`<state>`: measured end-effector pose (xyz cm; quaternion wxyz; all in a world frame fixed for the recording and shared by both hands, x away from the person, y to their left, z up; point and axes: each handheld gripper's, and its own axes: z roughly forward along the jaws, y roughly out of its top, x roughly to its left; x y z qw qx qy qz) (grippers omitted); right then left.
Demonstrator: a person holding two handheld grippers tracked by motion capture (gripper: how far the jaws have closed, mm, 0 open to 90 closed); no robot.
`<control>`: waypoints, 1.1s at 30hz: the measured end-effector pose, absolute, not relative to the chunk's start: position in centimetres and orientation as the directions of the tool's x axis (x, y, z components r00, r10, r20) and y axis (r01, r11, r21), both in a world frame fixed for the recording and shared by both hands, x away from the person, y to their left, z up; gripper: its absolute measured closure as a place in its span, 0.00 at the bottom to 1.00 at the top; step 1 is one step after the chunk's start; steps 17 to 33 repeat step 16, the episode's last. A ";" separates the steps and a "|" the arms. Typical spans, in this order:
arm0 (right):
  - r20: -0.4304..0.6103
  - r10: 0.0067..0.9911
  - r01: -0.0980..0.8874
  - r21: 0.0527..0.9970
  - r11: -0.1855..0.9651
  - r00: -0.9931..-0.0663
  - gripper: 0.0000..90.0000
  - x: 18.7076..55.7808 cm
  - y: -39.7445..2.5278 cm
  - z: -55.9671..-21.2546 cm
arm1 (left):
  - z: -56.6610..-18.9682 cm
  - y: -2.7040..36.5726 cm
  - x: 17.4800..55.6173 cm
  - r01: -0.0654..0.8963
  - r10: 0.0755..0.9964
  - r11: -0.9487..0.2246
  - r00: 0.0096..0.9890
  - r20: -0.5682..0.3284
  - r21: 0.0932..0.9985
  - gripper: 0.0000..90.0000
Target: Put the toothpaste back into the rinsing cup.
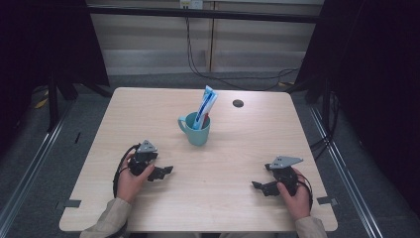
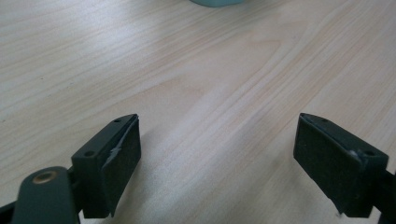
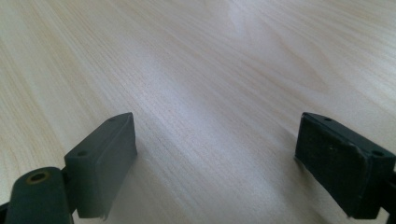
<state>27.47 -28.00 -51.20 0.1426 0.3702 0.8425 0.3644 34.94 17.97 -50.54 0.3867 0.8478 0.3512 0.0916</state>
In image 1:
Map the person's right hand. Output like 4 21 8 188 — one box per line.
276 168 313 222

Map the black tape piece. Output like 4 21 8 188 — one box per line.
316 195 339 206
63 198 83 209

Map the metal floor rail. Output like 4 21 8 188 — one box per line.
309 104 384 238
0 98 72 230

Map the white wall socket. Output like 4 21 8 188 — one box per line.
179 0 204 10

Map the white and blue toothpaste tube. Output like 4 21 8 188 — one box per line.
192 84 219 131

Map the yellow floor tape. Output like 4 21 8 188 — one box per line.
34 89 50 110

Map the hand-held gripper cable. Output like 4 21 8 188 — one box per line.
296 172 314 211
112 143 142 199

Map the black wall cable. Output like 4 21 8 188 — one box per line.
184 16 300 91

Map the teal cup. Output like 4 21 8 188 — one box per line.
177 111 212 148

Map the bundle of black floor cables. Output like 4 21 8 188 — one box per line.
309 91 342 162

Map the black curtain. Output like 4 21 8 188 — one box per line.
292 0 420 217
0 0 111 157

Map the black metal stand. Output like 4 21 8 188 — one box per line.
47 72 79 134

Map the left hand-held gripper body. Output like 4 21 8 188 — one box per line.
128 139 159 177

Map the person's left hand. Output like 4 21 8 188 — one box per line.
116 153 156 204

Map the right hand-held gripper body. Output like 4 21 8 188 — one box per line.
264 155 304 196

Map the left hand-held gripper cable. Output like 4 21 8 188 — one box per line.
112 143 142 199

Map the black horizontal bar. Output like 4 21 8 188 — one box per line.
86 4 327 25

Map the right hand-held gripper cable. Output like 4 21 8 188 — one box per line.
296 172 314 211

